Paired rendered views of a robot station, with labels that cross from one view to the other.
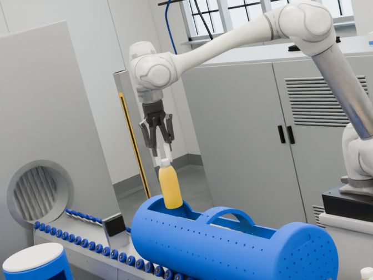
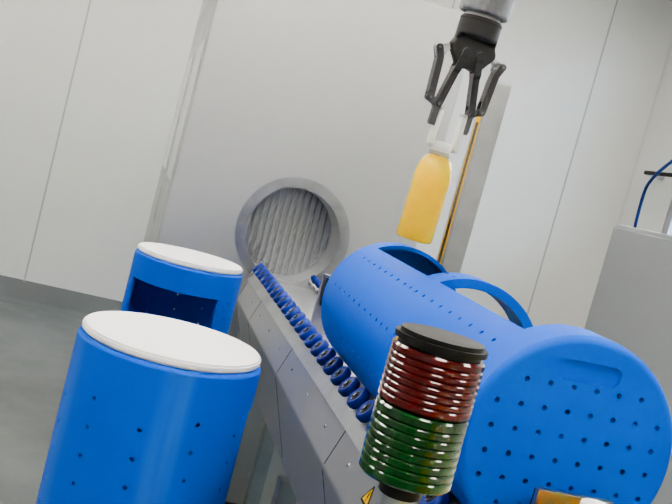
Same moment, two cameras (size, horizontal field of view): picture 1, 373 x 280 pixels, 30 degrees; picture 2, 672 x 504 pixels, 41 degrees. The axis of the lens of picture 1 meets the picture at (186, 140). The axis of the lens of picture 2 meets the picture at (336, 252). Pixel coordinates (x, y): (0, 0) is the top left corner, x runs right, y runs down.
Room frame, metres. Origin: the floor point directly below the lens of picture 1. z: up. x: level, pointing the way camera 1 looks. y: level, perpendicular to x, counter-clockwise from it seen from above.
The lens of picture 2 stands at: (0.89, -0.30, 1.35)
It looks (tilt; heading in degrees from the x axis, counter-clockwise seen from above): 5 degrees down; 19
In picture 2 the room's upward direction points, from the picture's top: 15 degrees clockwise
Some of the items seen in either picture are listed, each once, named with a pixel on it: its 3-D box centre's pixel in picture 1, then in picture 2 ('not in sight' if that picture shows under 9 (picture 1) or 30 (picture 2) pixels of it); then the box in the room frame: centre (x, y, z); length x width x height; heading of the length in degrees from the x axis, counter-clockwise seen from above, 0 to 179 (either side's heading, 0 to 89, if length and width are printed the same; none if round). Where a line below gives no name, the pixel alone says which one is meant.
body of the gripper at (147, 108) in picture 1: (154, 113); (474, 44); (2.46, 0.09, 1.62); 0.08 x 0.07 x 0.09; 120
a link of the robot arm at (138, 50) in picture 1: (144, 64); not in sight; (2.44, 0.08, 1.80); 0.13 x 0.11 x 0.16; 11
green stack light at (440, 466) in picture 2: not in sight; (413, 441); (1.48, -0.19, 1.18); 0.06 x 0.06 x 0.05
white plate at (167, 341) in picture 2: not in sight; (173, 340); (2.13, 0.34, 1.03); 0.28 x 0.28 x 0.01
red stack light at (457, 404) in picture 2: not in sight; (431, 377); (1.48, -0.19, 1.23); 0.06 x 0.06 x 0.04
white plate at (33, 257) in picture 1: (33, 256); (190, 258); (3.00, 0.80, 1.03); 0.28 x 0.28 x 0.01
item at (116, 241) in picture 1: (116, 231); (335, 307); (3.12, 0.43, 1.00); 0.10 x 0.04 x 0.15; 122
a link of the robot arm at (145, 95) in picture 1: (150, 93); (487, 2); (2.46, 0.08, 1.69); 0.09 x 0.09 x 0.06
